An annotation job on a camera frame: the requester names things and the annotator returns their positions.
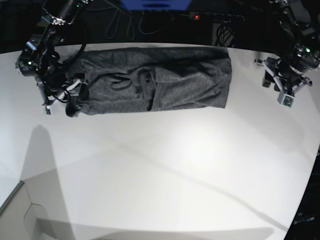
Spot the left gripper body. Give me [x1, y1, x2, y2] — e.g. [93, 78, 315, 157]
[254, 57, 313, 107]

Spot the right gripper body with camera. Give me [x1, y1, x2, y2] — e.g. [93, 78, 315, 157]
[37, 77, 89, 115]

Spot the grey t-shirt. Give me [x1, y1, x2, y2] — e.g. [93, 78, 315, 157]
[66, 47, 232, 117]

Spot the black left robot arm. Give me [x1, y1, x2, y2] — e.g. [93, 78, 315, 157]
[254, 0, 320, 108]

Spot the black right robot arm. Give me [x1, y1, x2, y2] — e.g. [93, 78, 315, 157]
[15, 0, 90, 115]

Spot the blue box at top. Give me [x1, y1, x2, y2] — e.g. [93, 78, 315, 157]
[120, 0, 192, 11]

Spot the white cardboard box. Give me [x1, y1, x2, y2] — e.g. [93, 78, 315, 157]
[0, 182, 52, 240]

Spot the black cable bundle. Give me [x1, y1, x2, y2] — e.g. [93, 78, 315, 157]
[214, 21, 237, 47]

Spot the white power strip red switch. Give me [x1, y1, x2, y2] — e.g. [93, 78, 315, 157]
[188, 12, 245, 23]

